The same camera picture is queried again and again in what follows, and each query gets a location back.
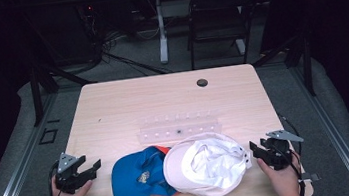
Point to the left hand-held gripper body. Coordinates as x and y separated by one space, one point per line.
68 182

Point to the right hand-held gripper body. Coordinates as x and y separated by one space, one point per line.
279 155

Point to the blue and orange cap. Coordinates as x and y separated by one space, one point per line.
132 177

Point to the white cap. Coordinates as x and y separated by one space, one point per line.
205 171

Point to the person's right hand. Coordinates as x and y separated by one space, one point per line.
283 182

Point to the grey table clamp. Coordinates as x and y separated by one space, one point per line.
310 177

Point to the black metal stand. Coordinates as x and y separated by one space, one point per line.
307 61
35 95

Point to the black table grommet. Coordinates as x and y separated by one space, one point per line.
202 82

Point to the black folding chair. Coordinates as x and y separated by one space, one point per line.
220 22

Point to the dark equipment cabinet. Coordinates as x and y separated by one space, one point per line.
74 33

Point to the white desk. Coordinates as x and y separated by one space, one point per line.
161 29

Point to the black floor socket frame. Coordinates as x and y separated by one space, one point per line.
48 136

